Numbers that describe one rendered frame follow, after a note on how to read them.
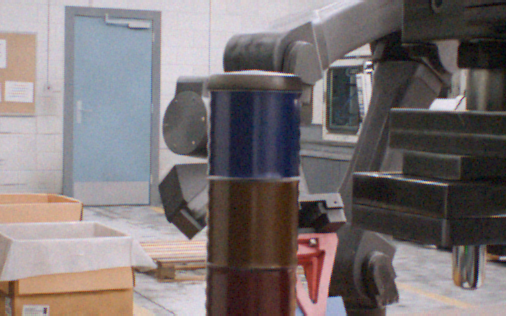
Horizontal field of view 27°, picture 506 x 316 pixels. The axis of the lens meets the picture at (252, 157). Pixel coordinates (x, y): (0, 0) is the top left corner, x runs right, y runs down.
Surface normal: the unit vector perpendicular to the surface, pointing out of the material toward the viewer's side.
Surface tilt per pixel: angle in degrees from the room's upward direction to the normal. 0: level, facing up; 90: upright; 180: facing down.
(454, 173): 90
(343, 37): 92
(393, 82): 62
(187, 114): 81
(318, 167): 90
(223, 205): 76
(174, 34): 90
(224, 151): 104
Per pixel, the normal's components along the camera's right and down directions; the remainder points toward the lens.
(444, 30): -0.89, 0.00
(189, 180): 0.41, -0.47
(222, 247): -0.58, -0.22
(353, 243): -0.59, -0.44
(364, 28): 0.74, 0.10
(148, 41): 0.40, 0.06
